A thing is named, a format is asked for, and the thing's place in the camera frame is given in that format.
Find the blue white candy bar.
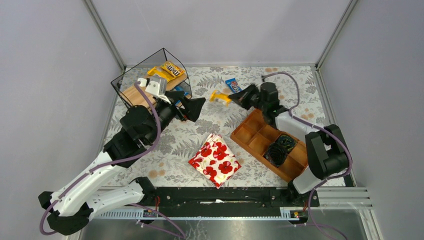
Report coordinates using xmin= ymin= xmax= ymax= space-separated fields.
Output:
xmin=174 ymin=85 xmax=189 ymax=96

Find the blue m&m candy bag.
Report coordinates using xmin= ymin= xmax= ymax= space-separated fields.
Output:
xmin=224 ymin=78 xmax=242 ymax=94

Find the yellow candy bar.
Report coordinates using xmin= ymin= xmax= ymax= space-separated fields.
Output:
xmin=147 ymin=66 xmax=177 ymax=82
xmin=209 ymin=90 xmax=232 ymax=107

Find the yellow m&m candy bag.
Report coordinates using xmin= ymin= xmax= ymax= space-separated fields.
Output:
xmin=160 ymin=61 xmax=186 ymax=80

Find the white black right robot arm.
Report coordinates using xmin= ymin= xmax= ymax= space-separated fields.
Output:
xmin=229 ymin=82 xmax=353 ymax=194

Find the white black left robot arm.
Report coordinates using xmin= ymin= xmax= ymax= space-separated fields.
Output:
xmin=38 ymin=91 xmax=206 ymax=236

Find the brown wooden divided tray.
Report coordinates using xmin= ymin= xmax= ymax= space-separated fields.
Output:
xmin=230 ymin=109 xmax=308 ymax=183

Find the floral patterned table mat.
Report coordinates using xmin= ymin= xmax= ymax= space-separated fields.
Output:
xmin=94 ymin=65 xmax=347 ymax=188

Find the red poppy folded cloth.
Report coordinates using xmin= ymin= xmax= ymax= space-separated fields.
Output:
xmin=188 ymin=133 xmax=242 ymax=189

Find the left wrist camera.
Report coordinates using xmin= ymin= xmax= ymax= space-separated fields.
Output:
xmin=135 ymin=75 xmax=171 ymax=104

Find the black wire wooden shelf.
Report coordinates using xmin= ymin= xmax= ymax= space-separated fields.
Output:
xmin=111 ymin=47 xmax=194 ymax=115

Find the black coiled cable roll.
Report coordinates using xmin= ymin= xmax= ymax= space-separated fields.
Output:
xmin=263 ymin=142 xmax=288 ymax=168

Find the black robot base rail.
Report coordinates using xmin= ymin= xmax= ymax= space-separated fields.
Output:
xmin=135 ymin=186 xmax=320 ymax=219

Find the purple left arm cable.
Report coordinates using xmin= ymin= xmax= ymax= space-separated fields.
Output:
xmin=39 ymin=81 xmax=188 ymax=239

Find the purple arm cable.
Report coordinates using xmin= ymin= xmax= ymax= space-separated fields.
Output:
xmin=39 ymin=81 xmax=188 ymax=239
xmin=261 ymin=71 xmax=354 ymax=240

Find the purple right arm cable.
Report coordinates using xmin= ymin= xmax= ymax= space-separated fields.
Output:
xmin=261 ymin=71 xmax=354 ymax=240

